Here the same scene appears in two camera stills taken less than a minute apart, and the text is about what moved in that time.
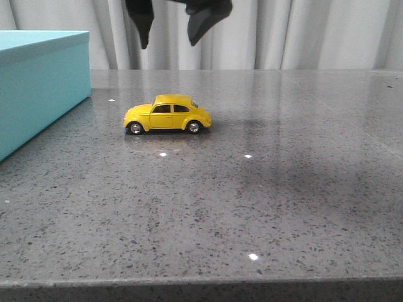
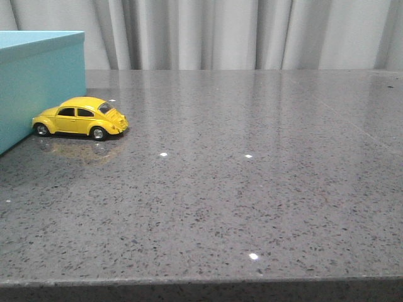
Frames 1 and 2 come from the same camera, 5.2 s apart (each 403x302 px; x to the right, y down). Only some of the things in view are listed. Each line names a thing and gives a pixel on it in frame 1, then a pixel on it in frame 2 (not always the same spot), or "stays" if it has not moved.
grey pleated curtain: [257, 34] stays
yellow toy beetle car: [167, 111] to [84, 115]
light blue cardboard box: [45, 76] stays
